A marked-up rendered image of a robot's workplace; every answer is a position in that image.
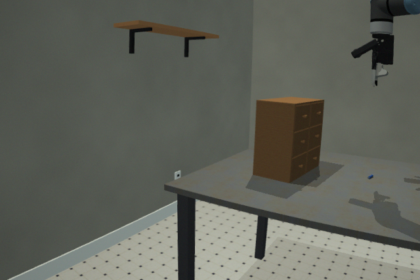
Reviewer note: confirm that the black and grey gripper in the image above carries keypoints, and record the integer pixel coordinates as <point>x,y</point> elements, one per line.
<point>380,56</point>

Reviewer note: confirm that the brown wooden chest of drawers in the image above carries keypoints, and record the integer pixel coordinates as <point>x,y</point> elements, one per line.
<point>274,133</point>

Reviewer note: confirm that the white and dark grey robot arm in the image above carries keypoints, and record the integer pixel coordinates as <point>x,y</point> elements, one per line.
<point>381,21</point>

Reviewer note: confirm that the brown wooden drawer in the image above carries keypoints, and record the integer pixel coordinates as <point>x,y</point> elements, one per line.
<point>314,135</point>
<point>298,165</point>
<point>302,116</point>
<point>316,112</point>
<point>312,158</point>
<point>299,145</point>

